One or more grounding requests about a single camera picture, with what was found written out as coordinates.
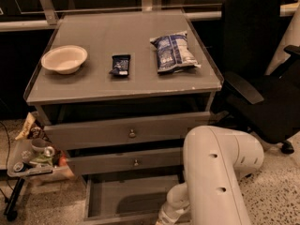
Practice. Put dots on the black office chair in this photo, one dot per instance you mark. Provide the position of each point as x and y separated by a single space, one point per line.
267 104

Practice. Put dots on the grey middle drawer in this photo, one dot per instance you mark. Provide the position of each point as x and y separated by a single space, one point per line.
148 159

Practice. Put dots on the grey bottom drawer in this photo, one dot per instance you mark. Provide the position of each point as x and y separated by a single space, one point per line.
134 200

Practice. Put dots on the grey drawer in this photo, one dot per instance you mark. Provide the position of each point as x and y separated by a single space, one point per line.
134 200
148 159
124 131

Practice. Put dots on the dark blue snack bar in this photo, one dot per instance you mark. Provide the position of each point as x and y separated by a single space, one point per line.
120 65

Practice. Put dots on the clear plastic bin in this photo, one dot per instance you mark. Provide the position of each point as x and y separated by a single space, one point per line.
28 161

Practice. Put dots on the grey top drawer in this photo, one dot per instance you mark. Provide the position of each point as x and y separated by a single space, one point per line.
124 131

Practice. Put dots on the grey drawer cabinet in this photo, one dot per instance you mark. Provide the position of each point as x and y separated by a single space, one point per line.
93 94

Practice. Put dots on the tan snack bag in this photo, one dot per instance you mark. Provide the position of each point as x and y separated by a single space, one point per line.
28 123

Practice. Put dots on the white paper bowl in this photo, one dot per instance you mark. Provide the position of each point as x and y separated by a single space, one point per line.
65 59

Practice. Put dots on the blue white chip bag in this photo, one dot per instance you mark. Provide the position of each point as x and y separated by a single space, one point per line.
173 54

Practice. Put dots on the black folding stand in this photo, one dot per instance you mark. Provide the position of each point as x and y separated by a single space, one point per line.
10 211

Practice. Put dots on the metal railing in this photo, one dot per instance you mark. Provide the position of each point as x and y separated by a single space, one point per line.
21 22

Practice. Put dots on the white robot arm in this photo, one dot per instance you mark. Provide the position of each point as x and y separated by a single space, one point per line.
215 158

